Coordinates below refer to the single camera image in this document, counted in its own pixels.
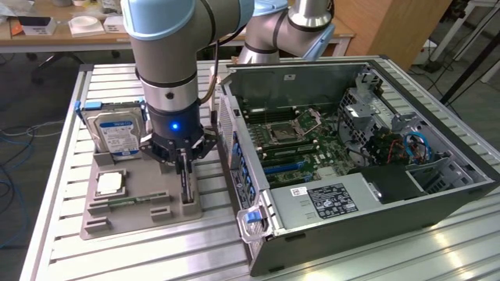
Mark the blue expansion slot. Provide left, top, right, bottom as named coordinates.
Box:
left=264, top=161, right=305, bottom=174

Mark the grey power supply unit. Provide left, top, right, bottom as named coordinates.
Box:
left=269, top=172, right=382, bottom=229

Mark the green NVIDIA graphics card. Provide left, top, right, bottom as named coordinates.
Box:
left=176, top=148, right=194, bottom=205

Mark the metal socket cover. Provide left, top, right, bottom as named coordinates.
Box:
left=294, top=108, right=325, bottom=132

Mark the clear plastic bag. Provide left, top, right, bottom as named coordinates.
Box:
left=0, top=0, right=38, bottom=23

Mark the blue network cable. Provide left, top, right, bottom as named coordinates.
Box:
left=0, top=125, right=44, bottom=249

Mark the black open PC case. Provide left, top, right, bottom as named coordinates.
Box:
left=216, top=58, right=500, bottom=277

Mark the red wire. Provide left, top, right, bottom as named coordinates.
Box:
left=389, top=139, right=416, bottom=162

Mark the long black expansion slot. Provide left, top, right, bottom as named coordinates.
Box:
left=261, top=156, right=309, bottom=167

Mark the black wire connector cluster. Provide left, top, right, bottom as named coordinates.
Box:
left=369, top=128, right=405, bottom=165

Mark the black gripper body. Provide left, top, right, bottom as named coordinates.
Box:
left=148, top=104, right=205, bottom=160

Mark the white box with dark lid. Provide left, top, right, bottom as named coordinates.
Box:
left=18, top=16, right=58, bottom=36

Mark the silver CPU chip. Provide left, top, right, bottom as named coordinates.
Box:
left=94, top=172, right=128, bottom=196

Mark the green RAM stick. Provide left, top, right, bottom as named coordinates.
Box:
left=106, top=195, right=153, bottom=205

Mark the perforated metal disk bay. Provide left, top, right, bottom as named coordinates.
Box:
left=337, top=87, right=394, bottom=140

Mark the small white box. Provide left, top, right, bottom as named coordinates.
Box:
left=102, top=15, right=130, bottom=33

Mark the grey parts rack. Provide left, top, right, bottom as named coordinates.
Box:
left=80, top=99, right=204, bottom=241

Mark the wooden desk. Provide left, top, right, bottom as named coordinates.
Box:
left=0, top=0, right=356, bottom=55

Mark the black plastic shroud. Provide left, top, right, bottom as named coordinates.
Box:
left=346, top=165, right=428, bottom=205

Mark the white desk frame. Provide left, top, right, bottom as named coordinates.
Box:
left=428, top=0, right=500, bottom=84

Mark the black tripod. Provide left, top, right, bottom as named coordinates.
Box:
left=424, top=0, right=500, bottom=106

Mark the blue disk wire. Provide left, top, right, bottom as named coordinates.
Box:
left=404, top=132, right=430, bottom=162

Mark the white floor cable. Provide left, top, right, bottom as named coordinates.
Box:
left=0, top=121, right=65, bottom=140

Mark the green Dell motherboard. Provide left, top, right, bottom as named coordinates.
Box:
left=241, top=101, right=352, bottom=190

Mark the wooden cabinet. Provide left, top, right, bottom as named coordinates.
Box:
left=330, top=0, right=457, bottom=71

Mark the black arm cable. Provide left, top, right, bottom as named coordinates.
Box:
left=197, top=0, right=250, bottom=107

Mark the CPU socket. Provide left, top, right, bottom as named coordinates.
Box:
left=268, top=122, right=302, bottom=144

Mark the white square tray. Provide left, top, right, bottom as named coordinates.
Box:
left=68, top=15, right=106, bottom=38

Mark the hard disk with blue rails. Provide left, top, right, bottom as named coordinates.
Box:
left=73, top=100, right=148, bottom=161

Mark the RAM slot with white clips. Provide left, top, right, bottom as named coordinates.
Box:
left=260, top=143, right=317, bottom=156
left=244, top=107, right=293, bottom=115
left=262, top=150, right=313, bottom=163
left=246, top=112, right=297, bottom=120

